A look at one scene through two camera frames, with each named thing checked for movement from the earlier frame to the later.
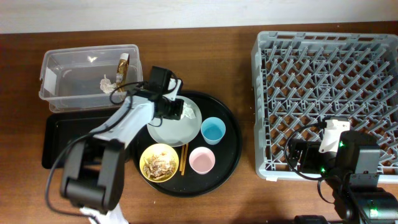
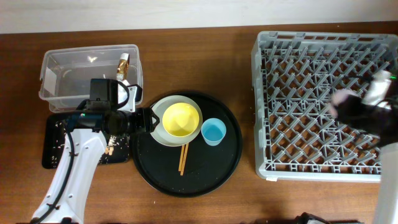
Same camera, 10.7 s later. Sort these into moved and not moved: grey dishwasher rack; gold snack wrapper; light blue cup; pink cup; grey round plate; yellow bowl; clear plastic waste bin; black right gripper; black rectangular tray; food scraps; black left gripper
Moved: black left gripper; pink cup; black right gripper; food scraps; yellow bowl
Not moved: grey dishwasher rack; grey round plate; light blue cup; black rectangular tray; gold snack wrapper; clear plastic waste bin
